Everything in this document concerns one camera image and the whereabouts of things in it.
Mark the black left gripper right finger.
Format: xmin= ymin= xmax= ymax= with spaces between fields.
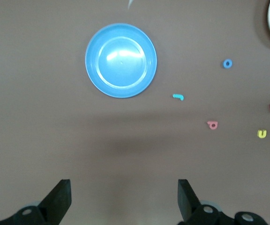
xmin=177 ymin=179 xmax=236 ymax=225

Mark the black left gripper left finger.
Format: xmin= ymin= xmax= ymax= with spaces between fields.
xmin=0 ymin=179 xmax=72 ymax=225

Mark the blue plate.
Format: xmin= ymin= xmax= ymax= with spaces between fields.
xmin=85 ymin=22 xmax=158 ymax=99

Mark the pink foam letter p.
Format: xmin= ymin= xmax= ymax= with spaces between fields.
xmin=206 ymin=120 xmax=219 ymax=130

